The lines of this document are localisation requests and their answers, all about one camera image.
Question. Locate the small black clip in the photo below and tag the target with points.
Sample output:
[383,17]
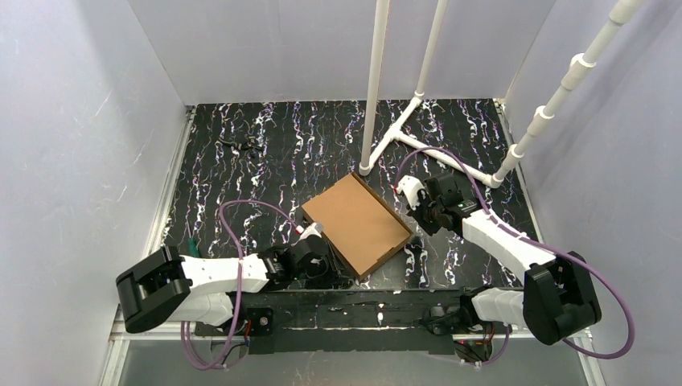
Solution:
[250,146]

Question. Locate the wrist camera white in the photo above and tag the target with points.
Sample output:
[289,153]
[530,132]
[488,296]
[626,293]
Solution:
[314,229]
[412,189]

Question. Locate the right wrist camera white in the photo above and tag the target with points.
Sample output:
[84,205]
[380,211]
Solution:
[412,189]

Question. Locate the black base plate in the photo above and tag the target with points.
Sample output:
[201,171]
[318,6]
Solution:
[356,320]

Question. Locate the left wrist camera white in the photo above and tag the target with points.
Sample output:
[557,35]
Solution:
[314,229]

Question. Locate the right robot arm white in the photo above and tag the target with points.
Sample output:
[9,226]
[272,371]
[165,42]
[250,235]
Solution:
[556,298]

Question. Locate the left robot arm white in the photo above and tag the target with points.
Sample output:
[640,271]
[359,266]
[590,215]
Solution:
[167,286]

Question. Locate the green handled tool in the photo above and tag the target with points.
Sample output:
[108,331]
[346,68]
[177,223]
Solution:
[192,243]

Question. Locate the brown cardboard box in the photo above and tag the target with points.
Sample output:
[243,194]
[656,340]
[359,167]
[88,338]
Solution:
[358,224]

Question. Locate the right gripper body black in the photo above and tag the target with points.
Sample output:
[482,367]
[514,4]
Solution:
[426,214]

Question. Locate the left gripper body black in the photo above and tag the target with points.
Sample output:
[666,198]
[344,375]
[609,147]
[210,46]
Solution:
[330,267]

